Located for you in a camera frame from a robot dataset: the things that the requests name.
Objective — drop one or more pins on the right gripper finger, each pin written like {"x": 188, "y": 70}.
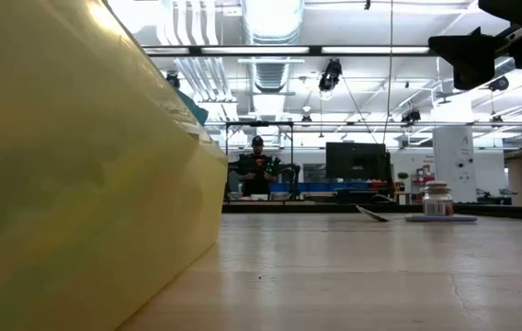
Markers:
{"x": 518, "y": 11}
{"x": 470, "y": 57}

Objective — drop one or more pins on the black ceiling lamp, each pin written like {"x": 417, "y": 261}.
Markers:
{"x": 173, "y": 79}
{"x": 499, "y": 83}
{"x": 410, "y": 116}
{"x": 330, "y": 76}

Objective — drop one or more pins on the white square column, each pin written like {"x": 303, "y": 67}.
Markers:
{"x": 454, "y": 156}

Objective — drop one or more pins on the small glass spice jar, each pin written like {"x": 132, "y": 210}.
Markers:
{"x": 436, "y": 198}

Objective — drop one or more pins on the black monitor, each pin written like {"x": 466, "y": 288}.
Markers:
{"x": 357, "y": 161}

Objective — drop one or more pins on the black framed linear light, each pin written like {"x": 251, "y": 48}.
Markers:
{"x": 288, "y": 50}

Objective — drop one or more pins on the person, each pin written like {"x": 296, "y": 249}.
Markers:
{"x": 256, "y": 170}

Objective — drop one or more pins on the yellow plastic bin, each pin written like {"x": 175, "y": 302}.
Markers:
{"x": 82, "y": 184}

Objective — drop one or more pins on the black aluminium table frame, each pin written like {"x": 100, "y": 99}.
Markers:
{"x": 380, "y": 208}

